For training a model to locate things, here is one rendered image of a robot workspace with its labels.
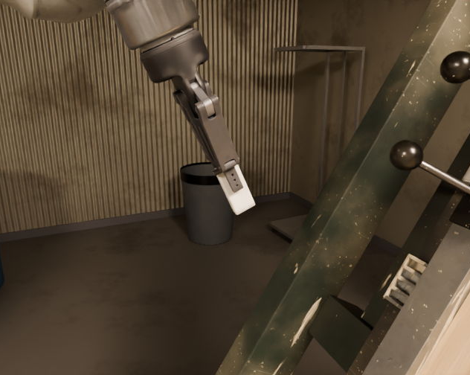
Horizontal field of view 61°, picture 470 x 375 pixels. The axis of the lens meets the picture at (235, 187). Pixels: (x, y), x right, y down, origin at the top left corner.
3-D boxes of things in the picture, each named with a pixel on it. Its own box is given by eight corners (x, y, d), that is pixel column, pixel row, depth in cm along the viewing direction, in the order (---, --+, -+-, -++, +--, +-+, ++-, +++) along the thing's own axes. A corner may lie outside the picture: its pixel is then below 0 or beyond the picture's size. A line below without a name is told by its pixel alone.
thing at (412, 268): (395, 302, 57) (382, 296, 55) (420, 260, 56) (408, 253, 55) (417, 318, 53) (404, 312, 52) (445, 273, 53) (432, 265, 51)
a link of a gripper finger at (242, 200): (234, 159, 52) (236, 161, 52) (253, 203, 55) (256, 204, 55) (214, 170, 52) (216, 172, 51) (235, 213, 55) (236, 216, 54)
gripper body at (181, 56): (205, 21, 42) (238, 102, 46) (188, 27, 50) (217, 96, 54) (141, 51, 41) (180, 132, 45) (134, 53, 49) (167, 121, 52)
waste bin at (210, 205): (233, 224, 409) (233, 161, 390) (242, 245, 359) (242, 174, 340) (182, 227, 402) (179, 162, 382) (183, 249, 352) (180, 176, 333)
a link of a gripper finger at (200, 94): (192, 66, 46) (203, 65, 42) (210, 107, 48) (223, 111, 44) (174, 75, 46) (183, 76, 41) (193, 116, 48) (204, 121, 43)
